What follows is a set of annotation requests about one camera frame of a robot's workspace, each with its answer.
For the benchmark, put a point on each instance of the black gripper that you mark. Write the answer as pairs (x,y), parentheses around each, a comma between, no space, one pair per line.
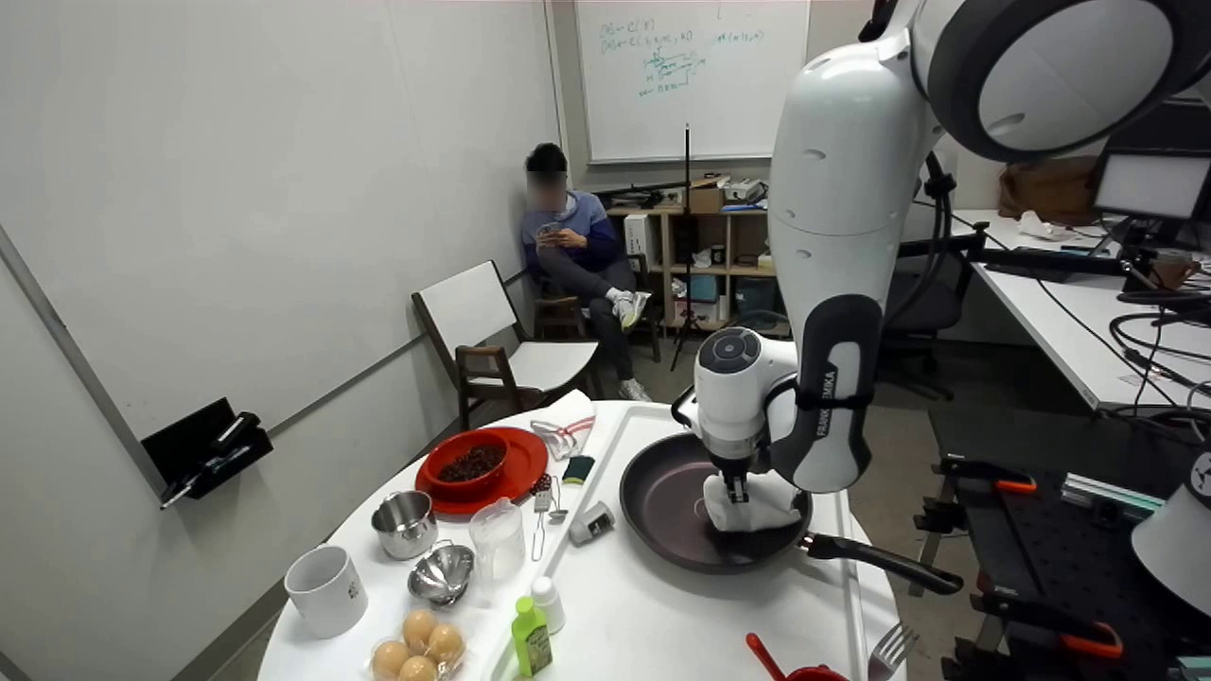
(739,477)

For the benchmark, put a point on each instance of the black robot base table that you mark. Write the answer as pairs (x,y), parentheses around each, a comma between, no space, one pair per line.
(1074,553)

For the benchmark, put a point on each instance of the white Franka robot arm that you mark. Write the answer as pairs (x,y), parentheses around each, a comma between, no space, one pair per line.
(846,164)

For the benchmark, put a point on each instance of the black frying pan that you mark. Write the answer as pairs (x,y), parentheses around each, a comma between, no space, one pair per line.
(665,504)

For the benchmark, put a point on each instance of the small gray device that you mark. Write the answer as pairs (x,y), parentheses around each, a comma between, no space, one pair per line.
(594,524)

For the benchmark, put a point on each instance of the dark green block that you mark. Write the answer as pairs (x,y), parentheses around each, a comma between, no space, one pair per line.
(578,471)

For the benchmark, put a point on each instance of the white cloth with red stripes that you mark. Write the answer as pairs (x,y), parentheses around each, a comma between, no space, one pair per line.
(567,423)

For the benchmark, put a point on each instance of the wooden shelf unit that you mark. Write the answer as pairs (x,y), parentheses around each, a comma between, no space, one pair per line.
(725,272)

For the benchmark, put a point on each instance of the red measuring cup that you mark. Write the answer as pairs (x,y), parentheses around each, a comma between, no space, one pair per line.
(814,674)

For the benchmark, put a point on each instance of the small white bottle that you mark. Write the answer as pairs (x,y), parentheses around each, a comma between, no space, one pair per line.
(548,608)

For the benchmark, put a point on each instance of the metal fork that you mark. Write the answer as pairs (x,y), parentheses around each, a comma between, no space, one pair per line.
(892,652)

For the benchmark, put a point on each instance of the black office chair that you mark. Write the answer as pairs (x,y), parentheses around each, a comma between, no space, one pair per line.
(928,316)

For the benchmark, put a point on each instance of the clear plastic cup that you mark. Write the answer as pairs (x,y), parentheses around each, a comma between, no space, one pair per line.
(493,542)

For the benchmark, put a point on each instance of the green squeeze bottle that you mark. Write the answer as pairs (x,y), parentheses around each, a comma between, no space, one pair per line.
(532,637)

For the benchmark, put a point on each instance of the red bowl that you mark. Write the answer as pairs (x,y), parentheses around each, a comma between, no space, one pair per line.
(471,465)

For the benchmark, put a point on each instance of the seated person in blue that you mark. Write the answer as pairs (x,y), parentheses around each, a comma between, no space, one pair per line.
(570,241)

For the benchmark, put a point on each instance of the small steel bowl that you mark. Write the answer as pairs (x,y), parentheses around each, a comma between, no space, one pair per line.
(442,573)

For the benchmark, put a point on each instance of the wooden chair with white panels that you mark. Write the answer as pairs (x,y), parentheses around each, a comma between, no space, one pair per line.
(476,307)

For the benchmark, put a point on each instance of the round bread roll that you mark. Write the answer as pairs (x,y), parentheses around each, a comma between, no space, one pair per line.
(418,671)
(390,655)
(446,644)
(421,625)

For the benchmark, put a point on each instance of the steel cup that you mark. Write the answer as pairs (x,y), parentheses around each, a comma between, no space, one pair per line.
(404,529)

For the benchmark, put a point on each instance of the white desk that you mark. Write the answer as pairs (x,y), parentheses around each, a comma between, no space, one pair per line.
(1074,327)

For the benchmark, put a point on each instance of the pale green metal bar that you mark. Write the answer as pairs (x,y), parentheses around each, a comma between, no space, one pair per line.
(1109,494)

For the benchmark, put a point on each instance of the brown cardboard box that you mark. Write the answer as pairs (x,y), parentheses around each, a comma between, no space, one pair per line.
(1045,191)

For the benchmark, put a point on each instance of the white mug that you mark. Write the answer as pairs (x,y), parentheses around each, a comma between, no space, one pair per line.
(326,591)

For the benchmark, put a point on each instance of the white conical device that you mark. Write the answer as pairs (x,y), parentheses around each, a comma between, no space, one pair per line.
(1174,542)

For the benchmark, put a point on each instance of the computer monitor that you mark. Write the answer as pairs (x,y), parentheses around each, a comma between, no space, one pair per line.
(1155,191)

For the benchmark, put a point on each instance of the large wall whiteboard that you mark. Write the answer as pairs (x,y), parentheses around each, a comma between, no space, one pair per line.
(658,77)

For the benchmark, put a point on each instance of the black wall marker holder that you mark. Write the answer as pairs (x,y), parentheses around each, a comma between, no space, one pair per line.
(196,449)

